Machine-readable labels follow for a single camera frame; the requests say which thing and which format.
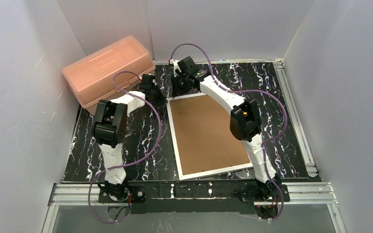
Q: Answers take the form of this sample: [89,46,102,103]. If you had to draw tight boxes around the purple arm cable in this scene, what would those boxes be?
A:
[169,43,288,222]
[87,71,162,225]

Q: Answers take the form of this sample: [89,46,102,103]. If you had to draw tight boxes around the aluminium front rail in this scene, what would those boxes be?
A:
[49,181,338,206]

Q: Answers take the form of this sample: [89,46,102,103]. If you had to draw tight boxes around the white picture frame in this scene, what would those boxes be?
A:
[167,93,252,180]

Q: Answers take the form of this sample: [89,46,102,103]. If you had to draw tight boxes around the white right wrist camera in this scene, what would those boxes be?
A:
[169,59,182,77]

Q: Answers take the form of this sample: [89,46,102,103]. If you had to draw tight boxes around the aluminium right side rail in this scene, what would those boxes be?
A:
[273,60,319,178]

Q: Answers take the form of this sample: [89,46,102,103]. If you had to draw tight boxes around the aluminium rail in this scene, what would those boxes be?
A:
[49,181,338,206]
[273,60,319,178]

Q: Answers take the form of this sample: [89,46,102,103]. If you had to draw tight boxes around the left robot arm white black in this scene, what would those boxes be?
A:
[92,74,164,192]

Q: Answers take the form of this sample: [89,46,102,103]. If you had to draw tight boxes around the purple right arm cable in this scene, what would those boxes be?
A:
[169,43,288,222]

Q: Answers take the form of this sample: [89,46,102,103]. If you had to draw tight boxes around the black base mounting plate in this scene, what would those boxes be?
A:
[97,179,290,217]

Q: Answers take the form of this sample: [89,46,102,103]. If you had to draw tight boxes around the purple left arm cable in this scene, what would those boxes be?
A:
[87,71,162,225]

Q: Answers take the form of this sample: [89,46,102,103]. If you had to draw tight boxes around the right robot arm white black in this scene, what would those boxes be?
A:
[169,56,280,199]

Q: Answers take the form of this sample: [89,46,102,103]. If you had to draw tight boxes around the translucent orange plastic box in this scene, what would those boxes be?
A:
[62,35,155,115]

